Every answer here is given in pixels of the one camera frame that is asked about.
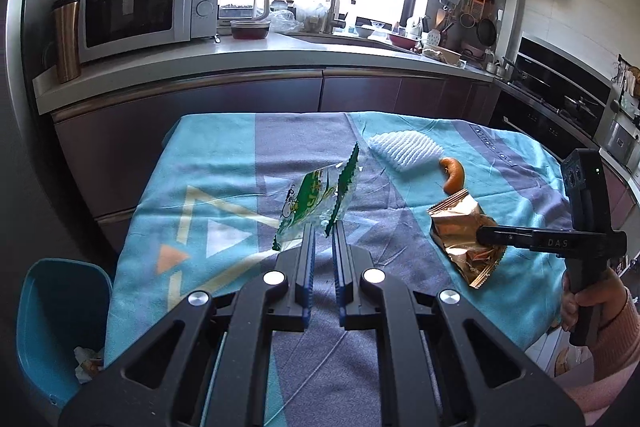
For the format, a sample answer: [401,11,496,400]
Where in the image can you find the person's right forearm pink sleeve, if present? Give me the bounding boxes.
[565,287,640,415]

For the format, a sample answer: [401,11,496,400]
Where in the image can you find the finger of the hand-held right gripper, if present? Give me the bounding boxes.
[476,224,537,253]

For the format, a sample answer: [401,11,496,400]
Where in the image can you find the white foam fruit net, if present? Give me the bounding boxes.
[368,130,445,174]

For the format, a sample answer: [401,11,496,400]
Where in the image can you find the person's right hand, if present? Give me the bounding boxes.
[560,264,629,339]

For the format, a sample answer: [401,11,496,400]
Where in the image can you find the brown steel thermos cup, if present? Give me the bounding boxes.
[51,0,82,84]

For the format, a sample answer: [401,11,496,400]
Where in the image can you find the small steel pot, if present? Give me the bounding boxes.
[486,57,516,76]

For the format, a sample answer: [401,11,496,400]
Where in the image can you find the red food container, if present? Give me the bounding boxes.
[230,19,272,40]

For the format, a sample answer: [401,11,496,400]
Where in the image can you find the white microwave oven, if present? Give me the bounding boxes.
[75,0,222,64]

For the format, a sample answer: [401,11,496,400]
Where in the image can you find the teal and grey printed tablecloth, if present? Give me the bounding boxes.
[102,109,573,427]

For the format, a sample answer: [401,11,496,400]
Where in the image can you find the glass electric kettle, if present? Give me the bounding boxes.
[217,0,271,28]

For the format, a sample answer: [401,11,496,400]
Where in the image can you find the black built-in oven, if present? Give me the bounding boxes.
[510,36,613,138]

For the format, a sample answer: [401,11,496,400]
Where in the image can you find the green and white snack wrapper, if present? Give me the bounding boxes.
[272,142,362,253]

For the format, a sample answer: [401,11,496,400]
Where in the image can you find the blue plastic trash bin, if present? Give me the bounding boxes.
[16,258,113,410]

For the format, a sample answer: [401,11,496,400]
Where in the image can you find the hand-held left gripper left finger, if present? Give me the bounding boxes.
[59,223,318,427]

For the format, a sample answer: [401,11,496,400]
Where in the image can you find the clear plastic bag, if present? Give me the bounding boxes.
[270,9,304,34]

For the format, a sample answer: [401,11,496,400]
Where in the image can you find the crumpled white paper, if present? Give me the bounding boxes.
[74,346,106,384]

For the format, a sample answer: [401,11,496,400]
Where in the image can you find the gold foil snack bag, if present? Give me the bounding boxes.
[426,188,508,290]

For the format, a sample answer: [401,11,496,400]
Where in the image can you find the orange curved snack piece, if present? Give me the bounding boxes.
[439,157,466,194]

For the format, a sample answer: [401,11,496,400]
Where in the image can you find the dark brown kitchen cabinets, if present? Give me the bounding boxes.
[52,67,501,253]

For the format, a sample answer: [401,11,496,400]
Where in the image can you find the silver countertop appliance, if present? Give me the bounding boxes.
[597,117,640,168]

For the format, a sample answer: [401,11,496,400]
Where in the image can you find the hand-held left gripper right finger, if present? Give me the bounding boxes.
[331,221,586,427]

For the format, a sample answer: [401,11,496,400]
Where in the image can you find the hanging black frying pan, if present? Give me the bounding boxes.
[476,18,498,46]

